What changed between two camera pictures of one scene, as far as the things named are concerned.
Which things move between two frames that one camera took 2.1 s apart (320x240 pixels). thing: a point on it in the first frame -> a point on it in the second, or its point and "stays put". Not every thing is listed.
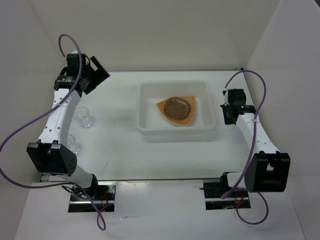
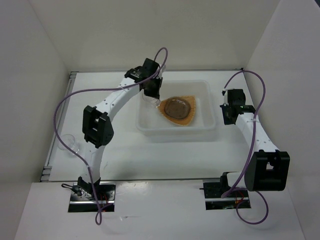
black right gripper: (227, 121) stays put
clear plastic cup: (81, 113) -> (155, 101)
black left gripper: (104, 75) -> (155, 93)
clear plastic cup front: (70, 144) stays put
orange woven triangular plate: (179, 109) stays put
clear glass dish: (178, 108) stays put
